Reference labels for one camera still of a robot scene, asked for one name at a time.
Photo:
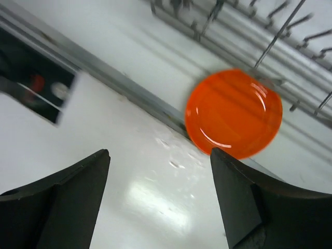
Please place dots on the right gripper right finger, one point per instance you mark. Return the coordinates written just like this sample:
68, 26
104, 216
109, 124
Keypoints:
260, 211

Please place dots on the orange plastic plate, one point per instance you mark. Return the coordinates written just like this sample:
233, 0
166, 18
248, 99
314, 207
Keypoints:
234, 112

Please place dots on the grey wire dish rack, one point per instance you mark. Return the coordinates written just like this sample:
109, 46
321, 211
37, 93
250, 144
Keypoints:
268, 47

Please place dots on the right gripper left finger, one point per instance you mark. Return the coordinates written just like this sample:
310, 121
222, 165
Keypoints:
57, 211

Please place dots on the aluminium front rail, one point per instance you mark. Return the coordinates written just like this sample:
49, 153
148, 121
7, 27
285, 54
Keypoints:
123, 60

